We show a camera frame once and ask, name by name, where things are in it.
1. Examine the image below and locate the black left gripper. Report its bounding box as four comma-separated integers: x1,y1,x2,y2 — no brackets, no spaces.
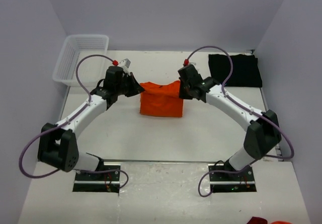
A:
115,72,144,98

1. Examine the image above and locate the orange t shirt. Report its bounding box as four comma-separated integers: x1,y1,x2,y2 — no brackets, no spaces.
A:
140,81,184,118

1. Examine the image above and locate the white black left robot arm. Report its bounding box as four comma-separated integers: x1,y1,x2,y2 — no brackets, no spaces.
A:
38,66,144,180

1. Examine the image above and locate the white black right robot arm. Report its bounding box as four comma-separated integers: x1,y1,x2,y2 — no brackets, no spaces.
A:
178,64,281,180

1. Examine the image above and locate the white plastic mesh basket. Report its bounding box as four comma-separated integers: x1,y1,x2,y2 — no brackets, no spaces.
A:
52,34,109,87

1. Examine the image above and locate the folded black t shirt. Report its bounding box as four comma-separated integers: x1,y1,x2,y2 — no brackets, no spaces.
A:
208,54,263,88

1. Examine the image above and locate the dark red cloth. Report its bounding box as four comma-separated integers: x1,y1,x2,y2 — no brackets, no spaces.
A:
247,216,268,224

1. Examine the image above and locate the orange cloth at edge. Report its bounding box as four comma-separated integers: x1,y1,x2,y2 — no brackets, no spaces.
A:
271,220,292,224

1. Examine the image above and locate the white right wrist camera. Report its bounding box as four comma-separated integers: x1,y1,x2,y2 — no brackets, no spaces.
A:
190,62,200,71

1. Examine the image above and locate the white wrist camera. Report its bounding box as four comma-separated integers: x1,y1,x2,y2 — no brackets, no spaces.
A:
118,58,131,74
190,62,200,71

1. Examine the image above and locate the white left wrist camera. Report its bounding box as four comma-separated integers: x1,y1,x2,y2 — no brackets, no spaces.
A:
118,58,131,74

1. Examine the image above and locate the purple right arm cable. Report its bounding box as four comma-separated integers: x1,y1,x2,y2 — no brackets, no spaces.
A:
183,45,295,162

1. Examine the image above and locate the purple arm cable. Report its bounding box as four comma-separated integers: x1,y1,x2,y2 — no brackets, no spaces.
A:
183,45,295,162
19,54,119,179

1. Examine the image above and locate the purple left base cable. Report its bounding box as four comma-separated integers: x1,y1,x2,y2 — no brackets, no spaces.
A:
77,170,130,191

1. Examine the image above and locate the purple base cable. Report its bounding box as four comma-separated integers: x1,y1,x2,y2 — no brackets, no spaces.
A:
198,171,252,197
77,170,130,191

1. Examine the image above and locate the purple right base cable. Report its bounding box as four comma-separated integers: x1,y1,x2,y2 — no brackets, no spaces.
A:
198,171,252,197

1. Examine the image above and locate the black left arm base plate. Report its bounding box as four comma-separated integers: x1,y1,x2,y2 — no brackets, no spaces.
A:
72,165,121,193

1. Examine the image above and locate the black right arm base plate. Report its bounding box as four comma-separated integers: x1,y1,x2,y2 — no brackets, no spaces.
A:
209,167,257,193

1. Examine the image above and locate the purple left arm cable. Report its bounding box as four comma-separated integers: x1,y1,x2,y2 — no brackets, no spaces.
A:
19,54,119,179

